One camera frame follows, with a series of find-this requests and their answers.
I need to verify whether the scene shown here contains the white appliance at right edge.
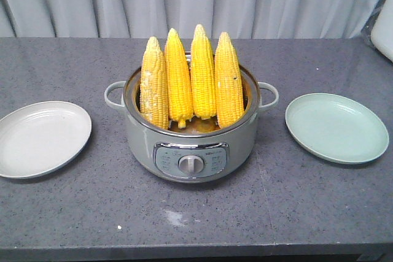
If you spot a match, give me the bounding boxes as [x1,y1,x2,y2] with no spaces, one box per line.
[370,0,393,61]

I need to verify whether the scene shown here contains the light green round plate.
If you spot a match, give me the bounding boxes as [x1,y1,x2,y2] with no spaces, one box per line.
[285,93,389,164]

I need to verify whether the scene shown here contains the bright yellow corn cob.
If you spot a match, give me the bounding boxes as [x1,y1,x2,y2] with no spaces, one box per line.
[164,28,193,129]

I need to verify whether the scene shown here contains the sage green electric cooking pot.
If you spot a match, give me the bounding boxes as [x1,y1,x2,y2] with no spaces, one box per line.
[104,67,279,183]

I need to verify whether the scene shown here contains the pale yellow corn cob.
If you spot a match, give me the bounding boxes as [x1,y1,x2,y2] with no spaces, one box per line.
[139,36,169,129]

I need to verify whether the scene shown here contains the yellow corn cob black speck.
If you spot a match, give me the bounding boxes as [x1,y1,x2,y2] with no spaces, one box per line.
[214,32,244,129]

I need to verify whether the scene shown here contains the tall yellow corn cob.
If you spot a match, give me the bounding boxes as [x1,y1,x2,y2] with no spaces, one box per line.
[190,24,216,120]

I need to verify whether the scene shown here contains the white round plate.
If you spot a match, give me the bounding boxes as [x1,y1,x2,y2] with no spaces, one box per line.
[1,101,92,179]

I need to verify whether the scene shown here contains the grey pleated curtain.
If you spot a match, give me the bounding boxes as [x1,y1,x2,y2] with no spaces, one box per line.
[1,0,381,39]

